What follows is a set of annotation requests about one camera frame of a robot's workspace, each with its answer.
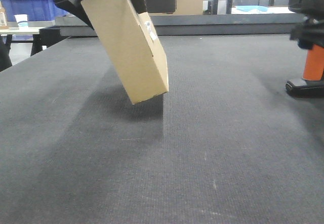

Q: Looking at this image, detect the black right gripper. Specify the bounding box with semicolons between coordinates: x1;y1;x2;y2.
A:
290;18;323;50

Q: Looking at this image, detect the orange black barcode scanner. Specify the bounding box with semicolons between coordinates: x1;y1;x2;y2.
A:
286;0;323;98

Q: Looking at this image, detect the small brown cardboard package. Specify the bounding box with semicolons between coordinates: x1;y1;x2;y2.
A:
81;0;169;104

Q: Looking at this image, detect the blue plastic bin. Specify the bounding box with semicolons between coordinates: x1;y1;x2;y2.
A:
1;0;68;22

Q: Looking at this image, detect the white paper cup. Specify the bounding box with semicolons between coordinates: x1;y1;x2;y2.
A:
14;14;28;28

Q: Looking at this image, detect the white folding side table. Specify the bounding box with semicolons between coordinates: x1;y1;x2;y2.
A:
0;19;56;58

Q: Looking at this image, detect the light blue tray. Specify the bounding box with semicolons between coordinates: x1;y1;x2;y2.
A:
231;5;273;14

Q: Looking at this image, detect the black office chair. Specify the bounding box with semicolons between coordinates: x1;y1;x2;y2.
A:
0;38;12;72

